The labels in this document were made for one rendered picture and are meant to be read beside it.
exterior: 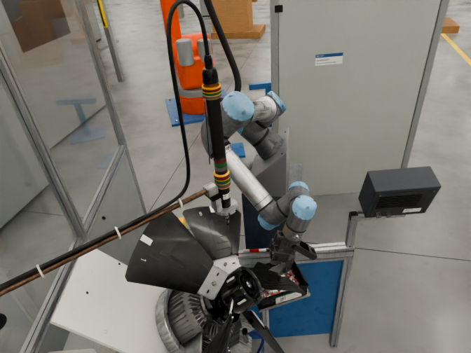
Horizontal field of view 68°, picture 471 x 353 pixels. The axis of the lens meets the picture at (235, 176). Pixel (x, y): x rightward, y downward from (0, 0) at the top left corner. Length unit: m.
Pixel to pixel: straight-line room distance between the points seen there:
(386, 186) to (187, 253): 0.84
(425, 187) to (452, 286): 1.45
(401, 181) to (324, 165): 1.72
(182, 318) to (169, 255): 0.22
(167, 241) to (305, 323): 1.35
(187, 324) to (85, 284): 0.32
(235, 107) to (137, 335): 0.78
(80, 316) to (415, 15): 2.67
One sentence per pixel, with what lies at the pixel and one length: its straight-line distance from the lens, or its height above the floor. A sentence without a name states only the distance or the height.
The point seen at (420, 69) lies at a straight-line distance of 3.08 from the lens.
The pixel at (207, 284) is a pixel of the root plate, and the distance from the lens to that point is 1.07.
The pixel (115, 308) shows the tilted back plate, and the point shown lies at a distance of 1.11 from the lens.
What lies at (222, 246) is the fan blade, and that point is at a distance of 1.20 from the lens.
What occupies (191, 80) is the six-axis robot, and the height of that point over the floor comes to 0.51.
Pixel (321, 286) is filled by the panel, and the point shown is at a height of 0.57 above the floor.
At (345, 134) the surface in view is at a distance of 3.08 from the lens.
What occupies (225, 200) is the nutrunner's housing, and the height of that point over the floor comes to 1.49.
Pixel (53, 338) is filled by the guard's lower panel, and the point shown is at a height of 0.89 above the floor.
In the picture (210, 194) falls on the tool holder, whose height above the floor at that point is 1.54.
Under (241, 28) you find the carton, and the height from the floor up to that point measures 0.21.
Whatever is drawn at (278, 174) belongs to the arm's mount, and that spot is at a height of 1.14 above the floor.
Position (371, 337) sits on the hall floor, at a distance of 2.50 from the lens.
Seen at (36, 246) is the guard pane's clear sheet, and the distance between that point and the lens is 1.49.
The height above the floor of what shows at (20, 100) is 1.67.
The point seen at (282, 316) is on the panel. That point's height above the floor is 0.33.
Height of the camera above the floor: 2.10
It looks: 35 degrees down
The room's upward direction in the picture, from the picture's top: 5 degrees counter-clockwise
